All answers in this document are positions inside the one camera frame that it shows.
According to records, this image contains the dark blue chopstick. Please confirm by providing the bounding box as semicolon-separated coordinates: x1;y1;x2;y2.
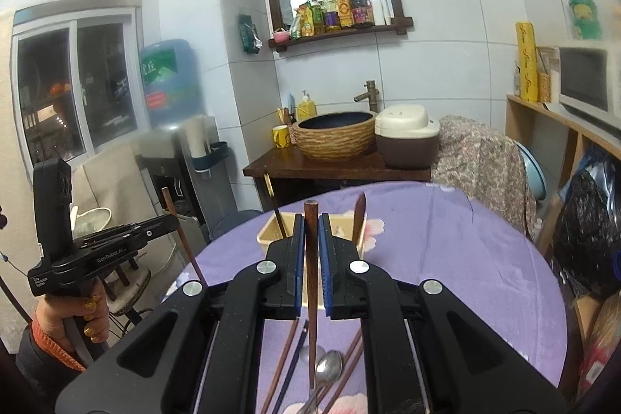
272;319;309;414

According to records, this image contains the brown wooden utensil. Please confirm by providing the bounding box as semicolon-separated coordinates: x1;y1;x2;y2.
261;322;300;414

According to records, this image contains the sliding window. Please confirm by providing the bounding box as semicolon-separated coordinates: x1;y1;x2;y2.
12;0;151;170

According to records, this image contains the small wooden stool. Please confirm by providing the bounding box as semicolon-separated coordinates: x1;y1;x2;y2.
114;256;141;286

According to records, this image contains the person's left hand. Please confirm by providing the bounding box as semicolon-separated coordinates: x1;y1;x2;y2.
36;281;111;361

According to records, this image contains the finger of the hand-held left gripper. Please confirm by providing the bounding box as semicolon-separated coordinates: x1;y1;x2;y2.
73;214;181;252

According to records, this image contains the beige paper cup tube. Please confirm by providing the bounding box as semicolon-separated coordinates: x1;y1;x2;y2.
186;115;210;163

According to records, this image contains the blue plastic basin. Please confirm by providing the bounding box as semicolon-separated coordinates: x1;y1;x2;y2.
513;140;548;201

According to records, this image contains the metal spoon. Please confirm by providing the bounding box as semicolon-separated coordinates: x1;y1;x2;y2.
297;350;343;414

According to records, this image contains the wooden shelf unit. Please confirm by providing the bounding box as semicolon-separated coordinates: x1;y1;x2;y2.
505;94;621;395

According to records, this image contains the cream perforated utensil holder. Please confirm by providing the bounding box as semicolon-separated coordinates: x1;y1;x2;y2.
255;210;368;260

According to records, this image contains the yellow soap dispenser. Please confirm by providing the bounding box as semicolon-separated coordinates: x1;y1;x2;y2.
296;90;317;121

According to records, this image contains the floral cloth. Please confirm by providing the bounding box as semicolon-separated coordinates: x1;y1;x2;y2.
431;115;538;241

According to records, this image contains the grey water dispenser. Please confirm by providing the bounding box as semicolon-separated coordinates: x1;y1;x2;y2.
136;116;239;250

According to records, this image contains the blue water jug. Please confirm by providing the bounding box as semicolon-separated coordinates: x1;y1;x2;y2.
140;39;205;130

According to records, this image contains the white microwave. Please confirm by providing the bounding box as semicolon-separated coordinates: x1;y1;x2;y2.
558;46;616;120

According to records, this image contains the woven wash basin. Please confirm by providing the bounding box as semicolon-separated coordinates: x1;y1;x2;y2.
290;112;378;161

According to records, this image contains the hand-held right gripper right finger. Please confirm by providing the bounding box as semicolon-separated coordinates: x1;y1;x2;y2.
319;213;568;414

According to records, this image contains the person's left forearm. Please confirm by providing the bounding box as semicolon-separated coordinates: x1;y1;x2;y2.
14;314;95;395

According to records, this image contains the cream brown rice cooker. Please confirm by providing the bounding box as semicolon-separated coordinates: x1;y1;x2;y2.
375;104;441;168

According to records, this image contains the dark soy sauce bottle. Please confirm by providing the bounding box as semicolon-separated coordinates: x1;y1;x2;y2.
349;0;374;28

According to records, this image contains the yellow packet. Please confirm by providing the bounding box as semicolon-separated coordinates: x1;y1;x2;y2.
295;4;316;39

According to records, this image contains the blue cup holder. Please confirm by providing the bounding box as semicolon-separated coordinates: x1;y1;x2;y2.
191;141;230;175

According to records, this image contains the pile of colourful bags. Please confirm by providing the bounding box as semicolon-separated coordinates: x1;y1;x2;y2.
572;288;621;400

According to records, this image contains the purple label bottle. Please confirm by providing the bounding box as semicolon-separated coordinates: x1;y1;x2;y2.
321;0;342;34

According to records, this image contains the dark wooden vanity table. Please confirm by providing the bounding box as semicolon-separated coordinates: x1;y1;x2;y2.
243;149;432;213

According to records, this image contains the tall yellow box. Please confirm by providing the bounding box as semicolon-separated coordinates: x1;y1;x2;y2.
515;22;539;102

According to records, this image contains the yellow oil bottle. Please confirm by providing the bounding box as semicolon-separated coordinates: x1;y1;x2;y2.
309;0;325;37

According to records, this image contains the bronze faucet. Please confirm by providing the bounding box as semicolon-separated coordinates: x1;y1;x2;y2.
352;80;382;115

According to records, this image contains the black plastic bag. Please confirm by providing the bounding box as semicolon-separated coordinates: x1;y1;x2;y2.
552;152;621;298

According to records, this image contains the white squeeze bottle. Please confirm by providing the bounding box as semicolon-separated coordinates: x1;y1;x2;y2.
373;0;394;27

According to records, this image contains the green packet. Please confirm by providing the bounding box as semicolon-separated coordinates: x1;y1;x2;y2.
238;13;263;55

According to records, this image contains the purple floral tablecloth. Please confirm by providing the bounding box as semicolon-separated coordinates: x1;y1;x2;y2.
162;181;569;414

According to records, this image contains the amber sauce bottle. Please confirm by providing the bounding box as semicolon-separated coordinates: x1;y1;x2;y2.
336;0;354;30

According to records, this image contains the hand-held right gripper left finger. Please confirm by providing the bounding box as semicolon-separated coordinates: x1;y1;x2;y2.
56;214;305;414

